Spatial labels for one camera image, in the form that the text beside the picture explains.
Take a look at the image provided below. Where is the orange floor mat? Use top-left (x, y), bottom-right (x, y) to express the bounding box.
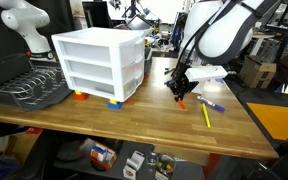
top-left (247, 103), bottom-right (288, 140)

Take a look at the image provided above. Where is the blue toy block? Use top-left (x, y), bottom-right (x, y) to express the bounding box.
top-left (107, 100), bottom-right (122, 110)

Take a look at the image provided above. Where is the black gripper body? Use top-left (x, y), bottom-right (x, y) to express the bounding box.
top-left (167, 69), bottom-right (199, 94)

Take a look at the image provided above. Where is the small white box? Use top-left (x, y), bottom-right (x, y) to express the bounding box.
top-left (123, 151), bottom-right (145, 180)

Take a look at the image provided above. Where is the yellow pen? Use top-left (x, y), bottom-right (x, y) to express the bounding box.
top-left (202, 103), bottom-right (211, 128)

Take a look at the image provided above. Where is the red toy block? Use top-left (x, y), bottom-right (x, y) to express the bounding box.
top-left (73, 91), bottom-right (88, 100)

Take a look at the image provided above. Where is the white plastic drawer unit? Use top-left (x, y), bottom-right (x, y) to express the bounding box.
top-left (51, 27), bottom-right (145, 102)

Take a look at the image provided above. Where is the blue and white marker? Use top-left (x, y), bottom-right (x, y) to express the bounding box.
top-left (197, 96), bottom-right (225, 112)

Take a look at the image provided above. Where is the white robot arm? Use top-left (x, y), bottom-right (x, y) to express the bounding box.
top-left (166, 0), bottom-right (277, 102)

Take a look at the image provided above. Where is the black dish rack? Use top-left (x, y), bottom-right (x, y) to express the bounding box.
top-left (0, 53), bottom-right (71, 111)

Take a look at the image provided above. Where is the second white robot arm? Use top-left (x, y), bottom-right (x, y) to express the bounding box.
top-left (0, 0), bottom-right (55, 61)

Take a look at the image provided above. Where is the clear glass jar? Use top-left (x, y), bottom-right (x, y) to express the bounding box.
top-left (155, 154), bottom-right (176, 180)

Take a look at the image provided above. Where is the cardboard box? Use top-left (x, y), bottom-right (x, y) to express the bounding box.
top-left (238, 55), bottom-right (277, 89)

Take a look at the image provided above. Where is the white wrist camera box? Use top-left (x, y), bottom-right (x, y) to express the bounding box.
top-left (185, 66), bottom-right (227, 82)

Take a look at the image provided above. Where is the colourful carton under table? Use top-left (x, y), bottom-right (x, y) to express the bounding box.
top-left (79, 138), bottom-right (117, 171)

